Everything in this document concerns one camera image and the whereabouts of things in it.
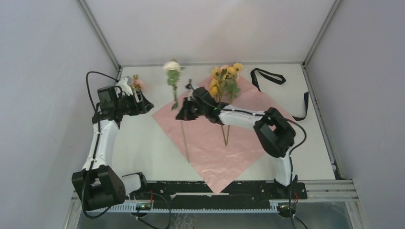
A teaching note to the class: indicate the left green circuit board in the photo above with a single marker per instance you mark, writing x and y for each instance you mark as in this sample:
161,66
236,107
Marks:
143,207

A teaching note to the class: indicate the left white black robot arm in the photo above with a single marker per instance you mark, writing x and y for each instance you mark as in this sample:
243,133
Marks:
97,185

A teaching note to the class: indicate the right circuit board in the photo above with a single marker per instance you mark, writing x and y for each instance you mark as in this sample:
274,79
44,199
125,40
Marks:
287,207

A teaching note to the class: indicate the white slotted cable duct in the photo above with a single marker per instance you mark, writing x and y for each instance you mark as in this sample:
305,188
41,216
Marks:
130,207

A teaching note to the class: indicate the pink bud fake flower stem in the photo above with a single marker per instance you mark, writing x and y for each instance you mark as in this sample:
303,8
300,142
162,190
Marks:
137,83

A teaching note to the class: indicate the purple pink wrapping paper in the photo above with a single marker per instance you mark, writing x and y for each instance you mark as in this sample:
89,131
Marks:
195,150

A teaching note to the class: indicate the white fake flower stem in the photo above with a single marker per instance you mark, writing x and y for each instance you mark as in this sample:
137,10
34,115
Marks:
173,71

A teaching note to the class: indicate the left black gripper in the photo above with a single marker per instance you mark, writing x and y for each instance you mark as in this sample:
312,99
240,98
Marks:
143,107

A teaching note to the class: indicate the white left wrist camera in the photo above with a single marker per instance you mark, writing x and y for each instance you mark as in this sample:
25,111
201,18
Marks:
125,84

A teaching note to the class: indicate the yellow fake flower stem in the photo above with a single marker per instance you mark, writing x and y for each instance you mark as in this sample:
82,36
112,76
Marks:
224,82

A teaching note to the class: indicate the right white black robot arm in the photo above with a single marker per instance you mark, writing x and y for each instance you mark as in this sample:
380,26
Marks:
274,132

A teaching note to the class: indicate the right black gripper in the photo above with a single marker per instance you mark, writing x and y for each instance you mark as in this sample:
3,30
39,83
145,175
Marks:
185,113

